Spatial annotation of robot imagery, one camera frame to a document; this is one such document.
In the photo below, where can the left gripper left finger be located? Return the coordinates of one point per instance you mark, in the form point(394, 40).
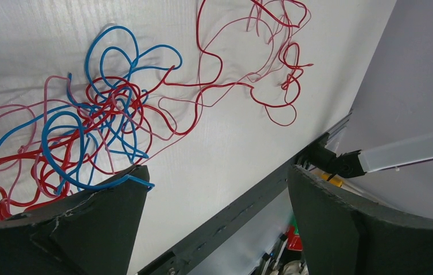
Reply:
point(90, 232)

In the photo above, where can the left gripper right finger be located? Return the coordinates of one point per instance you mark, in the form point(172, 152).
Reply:
point(344, 233)

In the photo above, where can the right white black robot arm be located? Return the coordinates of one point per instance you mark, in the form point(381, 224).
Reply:
point(357, 163)

